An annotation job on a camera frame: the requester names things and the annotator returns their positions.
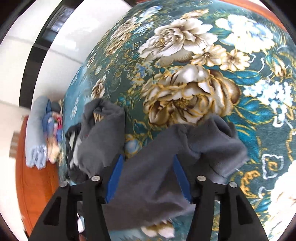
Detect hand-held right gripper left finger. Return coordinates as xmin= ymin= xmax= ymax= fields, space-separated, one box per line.
xmin=29 ymin=154 xmax=125 ymax=241

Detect floral folded quilt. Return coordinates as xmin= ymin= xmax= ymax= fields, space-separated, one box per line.
xmin=43 ymin=100 xmax=64 ymax=164

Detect dark grey fleece pants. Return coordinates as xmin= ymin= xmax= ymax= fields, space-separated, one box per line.
xmin=76 ymin=98 xmax=250 ymax=231

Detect carved wooden headboard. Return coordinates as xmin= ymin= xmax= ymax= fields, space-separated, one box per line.
xmin=15 ymin=115 xmax=79 ymax=235

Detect light blue folded quilt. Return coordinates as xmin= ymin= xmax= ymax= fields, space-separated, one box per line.
xmin=25 ymin=96 xmax=49 ymax=169

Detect dark framed window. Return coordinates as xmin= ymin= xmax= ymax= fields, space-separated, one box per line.
xmin=20 ymin=0 xmax=78 ymax=108

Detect white cloth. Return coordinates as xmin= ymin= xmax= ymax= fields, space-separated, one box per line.
xmin=77 ymin=215 xmax=86 ymax=234

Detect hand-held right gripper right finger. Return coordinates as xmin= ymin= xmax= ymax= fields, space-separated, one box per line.
xmin=173 ymin=155 xmax=269 ymax=241

